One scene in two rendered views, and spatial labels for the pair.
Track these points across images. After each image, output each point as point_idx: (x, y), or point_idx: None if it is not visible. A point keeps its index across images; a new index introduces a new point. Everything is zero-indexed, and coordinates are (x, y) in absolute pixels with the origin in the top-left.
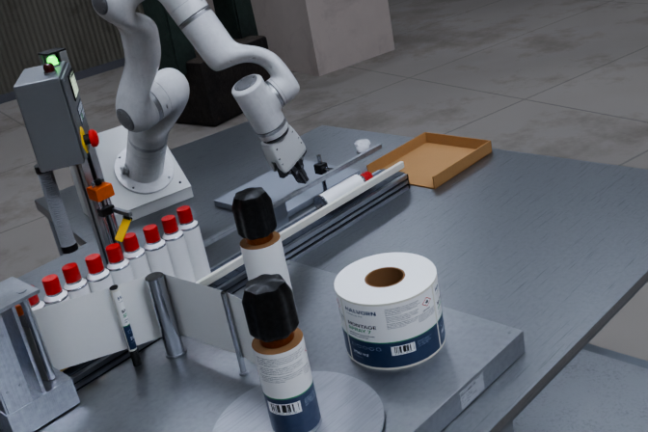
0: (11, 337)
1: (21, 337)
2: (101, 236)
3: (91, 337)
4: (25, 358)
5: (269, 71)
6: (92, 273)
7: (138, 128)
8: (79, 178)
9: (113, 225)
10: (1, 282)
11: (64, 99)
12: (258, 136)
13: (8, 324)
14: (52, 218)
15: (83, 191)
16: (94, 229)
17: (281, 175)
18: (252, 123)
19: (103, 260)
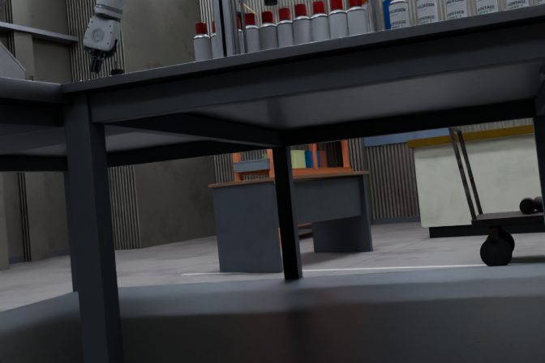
0: (376, 11)
1: (379, 10)
2: (233, 14)
3: None
4: (379, 26)
5: None
6: (290, 19)
7: None
8: None
9: (236, 6)
10: None
11: None
12: (118, 13)
13: (375, 2)
14: None
15: None
16: (229, 7)
17: (113, 53)
18: None
19: (233, 38)
